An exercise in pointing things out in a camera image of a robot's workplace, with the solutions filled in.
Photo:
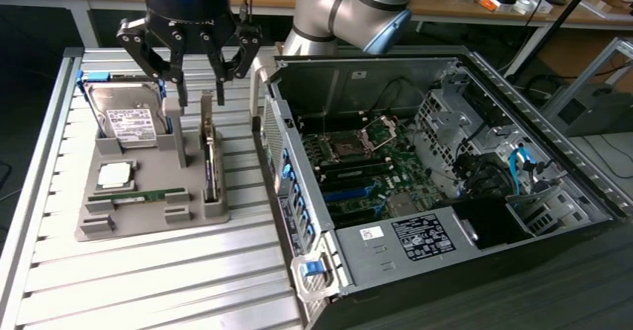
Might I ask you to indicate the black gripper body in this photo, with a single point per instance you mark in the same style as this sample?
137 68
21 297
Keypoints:
188 0

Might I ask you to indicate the graphics card with black fan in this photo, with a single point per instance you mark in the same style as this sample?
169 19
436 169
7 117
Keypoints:
209 174

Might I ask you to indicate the hard disk in blue caddy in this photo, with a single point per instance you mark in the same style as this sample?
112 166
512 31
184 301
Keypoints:
128 115

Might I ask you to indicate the thin locking lever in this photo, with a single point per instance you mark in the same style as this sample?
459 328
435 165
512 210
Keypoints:
324 122

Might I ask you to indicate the metal socket cover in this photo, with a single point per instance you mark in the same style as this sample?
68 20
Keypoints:
365 133

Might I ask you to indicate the silver CPU chip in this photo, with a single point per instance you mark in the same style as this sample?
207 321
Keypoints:
113 176

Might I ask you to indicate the black RAM slot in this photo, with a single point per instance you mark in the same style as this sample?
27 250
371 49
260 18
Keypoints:
351 177
356 165

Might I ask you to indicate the green RAM stick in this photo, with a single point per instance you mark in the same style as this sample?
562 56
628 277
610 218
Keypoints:
143 195

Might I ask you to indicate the metal drive cage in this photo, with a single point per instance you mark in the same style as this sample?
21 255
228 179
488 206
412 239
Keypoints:
440 118

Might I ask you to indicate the green motherboard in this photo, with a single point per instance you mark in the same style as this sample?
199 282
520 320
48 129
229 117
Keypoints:
411 174

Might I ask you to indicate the grey parts rack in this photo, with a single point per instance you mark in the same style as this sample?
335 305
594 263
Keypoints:
143 218

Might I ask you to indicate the black expansion slot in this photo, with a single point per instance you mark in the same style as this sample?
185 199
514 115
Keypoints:
353 211

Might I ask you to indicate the orange and white box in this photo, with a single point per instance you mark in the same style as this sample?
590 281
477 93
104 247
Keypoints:
489 3

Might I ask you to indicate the grey chipset heatsink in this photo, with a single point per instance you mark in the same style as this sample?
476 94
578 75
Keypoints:
403 203

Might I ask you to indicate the black pole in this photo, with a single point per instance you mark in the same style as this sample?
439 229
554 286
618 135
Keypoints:
521 63

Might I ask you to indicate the white device box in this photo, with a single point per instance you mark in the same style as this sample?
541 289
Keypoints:
532 7

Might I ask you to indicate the blue case latch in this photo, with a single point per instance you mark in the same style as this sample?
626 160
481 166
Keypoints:
313 268

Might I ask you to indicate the grey power supply unit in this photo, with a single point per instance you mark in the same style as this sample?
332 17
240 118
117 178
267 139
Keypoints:
376 263

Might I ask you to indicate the grey computer tower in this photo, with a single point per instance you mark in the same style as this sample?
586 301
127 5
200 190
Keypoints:
593 111

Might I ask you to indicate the grey disk bay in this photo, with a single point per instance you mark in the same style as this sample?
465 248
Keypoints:
544 215

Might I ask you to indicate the open PC case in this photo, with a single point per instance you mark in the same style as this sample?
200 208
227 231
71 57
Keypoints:
445 293

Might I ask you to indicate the aluminium profile frame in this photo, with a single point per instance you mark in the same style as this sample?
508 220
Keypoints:
593 63

